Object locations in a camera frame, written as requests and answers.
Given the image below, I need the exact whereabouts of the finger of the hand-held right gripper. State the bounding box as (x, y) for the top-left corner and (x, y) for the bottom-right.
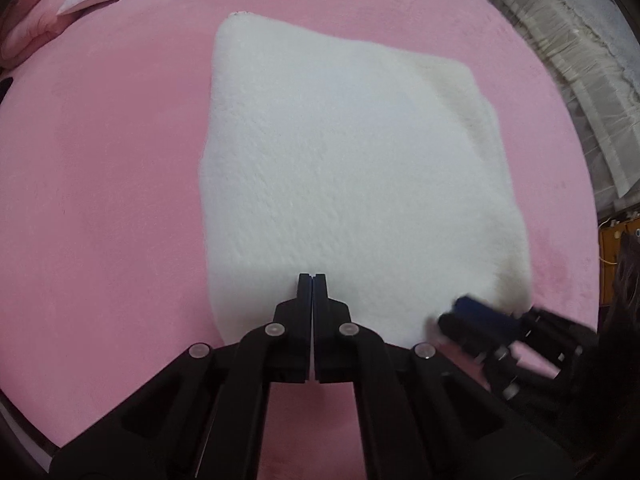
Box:
(437, 312), (503, 362)
(451, 294), (525, 345)

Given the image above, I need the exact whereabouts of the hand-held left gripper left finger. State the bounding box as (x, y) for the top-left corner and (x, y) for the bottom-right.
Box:
(50, 273), (312, 480)

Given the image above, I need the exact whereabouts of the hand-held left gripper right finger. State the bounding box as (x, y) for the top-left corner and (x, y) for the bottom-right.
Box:
(313, 273), (577, 480)

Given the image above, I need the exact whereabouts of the white fluffy jacket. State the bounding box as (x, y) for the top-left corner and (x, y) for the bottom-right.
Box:
(199, 10), (533, 351)

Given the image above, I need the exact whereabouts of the yellow wooden cabinet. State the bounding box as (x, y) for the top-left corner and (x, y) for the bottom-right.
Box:
(597, 215), (640, 306)

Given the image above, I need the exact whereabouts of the pink plush blanket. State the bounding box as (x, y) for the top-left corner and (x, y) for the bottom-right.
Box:
(0, 0), (601, 480)

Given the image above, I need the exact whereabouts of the white lace curtain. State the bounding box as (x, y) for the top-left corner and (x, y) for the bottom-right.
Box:
(480, 0), (640, 199)

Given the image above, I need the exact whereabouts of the pink pillow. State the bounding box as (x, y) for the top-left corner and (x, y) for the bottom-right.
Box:
(0, 0), (77, 68)

